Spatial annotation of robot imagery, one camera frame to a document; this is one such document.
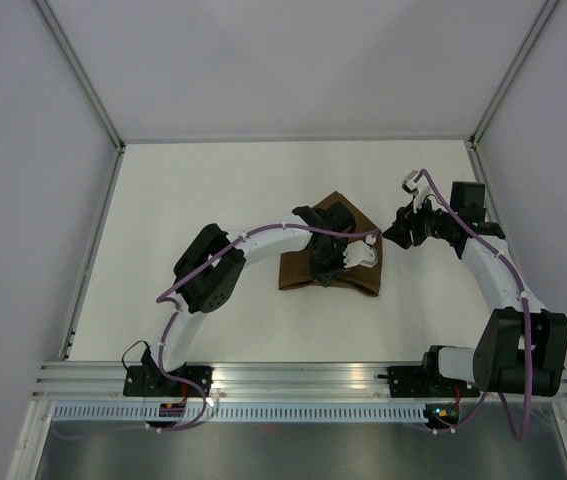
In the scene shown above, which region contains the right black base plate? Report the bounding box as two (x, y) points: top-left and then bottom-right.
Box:
(380, 365), (481, 399)

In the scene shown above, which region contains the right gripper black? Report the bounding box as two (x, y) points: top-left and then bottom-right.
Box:
(382, 192), (457, 250)

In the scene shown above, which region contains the aluminium front rail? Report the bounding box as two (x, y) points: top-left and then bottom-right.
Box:
(30, 360), (567, 402)

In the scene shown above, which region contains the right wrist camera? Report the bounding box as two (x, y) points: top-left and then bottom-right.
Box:
(402, 170), (432, 213)

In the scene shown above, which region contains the brown cloth napkin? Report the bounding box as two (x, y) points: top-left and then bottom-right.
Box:
(278, 191), (382, 297)

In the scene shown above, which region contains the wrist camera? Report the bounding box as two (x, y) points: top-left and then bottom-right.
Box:
(402, 170), (432, 213)
(343, 235), (378, 269)

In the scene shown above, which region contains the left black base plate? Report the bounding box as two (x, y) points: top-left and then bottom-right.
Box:
(123, 364), (213, 398)

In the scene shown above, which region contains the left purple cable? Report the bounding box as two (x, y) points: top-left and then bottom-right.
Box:
(52, 224), (382, 441)

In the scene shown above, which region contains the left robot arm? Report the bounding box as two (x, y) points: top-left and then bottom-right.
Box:
(123, 201), (367, 397)

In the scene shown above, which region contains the white slotted cable duct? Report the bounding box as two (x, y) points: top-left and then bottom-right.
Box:
(52, 402), (426, 423)

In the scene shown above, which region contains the aluminium frame post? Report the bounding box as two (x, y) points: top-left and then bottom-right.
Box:
(465, 0), (562, 150)
(31, 0), (125, 152)

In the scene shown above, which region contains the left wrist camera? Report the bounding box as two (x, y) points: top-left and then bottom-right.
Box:
(343, 235), (378, 269)

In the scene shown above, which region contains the right aluminium frame post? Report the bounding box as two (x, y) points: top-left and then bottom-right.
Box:
(465, 0), (562, 150)

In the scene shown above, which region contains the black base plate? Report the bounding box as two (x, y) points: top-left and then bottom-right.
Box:
(123, 364), (213, 398)
(380, 365), (481, 399)

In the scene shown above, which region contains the left aluminium frame post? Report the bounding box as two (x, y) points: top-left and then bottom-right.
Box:
(31, 0), (125, 152)

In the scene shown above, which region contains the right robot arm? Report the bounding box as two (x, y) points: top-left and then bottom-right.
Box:
(383, 171), (567, 397)

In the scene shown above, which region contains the right side aluminium rail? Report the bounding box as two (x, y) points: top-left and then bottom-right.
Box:
(466, 144), (547, 362)

